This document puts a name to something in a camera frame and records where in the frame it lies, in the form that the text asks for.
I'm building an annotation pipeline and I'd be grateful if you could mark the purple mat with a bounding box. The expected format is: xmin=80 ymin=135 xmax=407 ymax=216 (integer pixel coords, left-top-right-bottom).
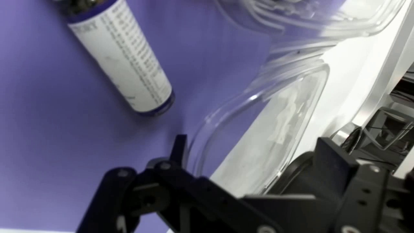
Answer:
xmin=0 ymin=0 xmax=347 ymax=233

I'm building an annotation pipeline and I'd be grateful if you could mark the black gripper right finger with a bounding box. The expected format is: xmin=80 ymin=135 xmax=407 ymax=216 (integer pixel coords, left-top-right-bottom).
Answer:
xmin=243 ymin=135 xmax=414 ymax=233

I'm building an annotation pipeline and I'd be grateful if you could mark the small white bottle blue cap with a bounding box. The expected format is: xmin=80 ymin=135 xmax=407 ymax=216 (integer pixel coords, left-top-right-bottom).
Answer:
xmin=63 ymin=0 xmax=176 ymax=116

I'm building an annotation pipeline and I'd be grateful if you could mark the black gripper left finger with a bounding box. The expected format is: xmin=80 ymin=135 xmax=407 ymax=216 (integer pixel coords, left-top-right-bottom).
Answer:
xmin=76 ymin=133 xmax=282 ymax=233

